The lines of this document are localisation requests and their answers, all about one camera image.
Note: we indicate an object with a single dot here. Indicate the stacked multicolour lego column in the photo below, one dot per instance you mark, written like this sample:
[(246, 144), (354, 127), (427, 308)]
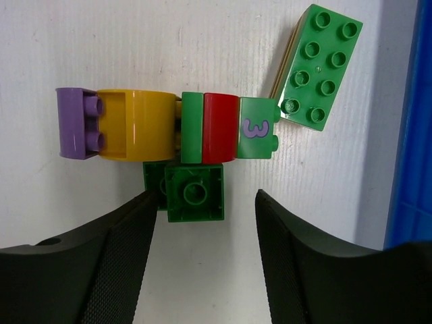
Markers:
[(146, 126)]

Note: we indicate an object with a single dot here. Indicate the green square lego brick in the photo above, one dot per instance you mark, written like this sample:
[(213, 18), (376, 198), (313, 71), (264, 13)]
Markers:
[(187, 192)]

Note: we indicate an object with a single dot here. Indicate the green flat lego plate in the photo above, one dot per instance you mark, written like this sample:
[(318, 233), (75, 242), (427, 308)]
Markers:
[(313, 66)]

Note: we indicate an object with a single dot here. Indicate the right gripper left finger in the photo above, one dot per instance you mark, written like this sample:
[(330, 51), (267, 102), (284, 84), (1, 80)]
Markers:
[(91, 274)]

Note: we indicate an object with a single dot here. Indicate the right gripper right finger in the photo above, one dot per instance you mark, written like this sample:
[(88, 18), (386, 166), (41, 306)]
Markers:
[(314, 277)]

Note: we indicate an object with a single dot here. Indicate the blue divided plastic bin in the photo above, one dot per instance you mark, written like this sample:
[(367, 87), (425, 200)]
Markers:
[(409, 217)]

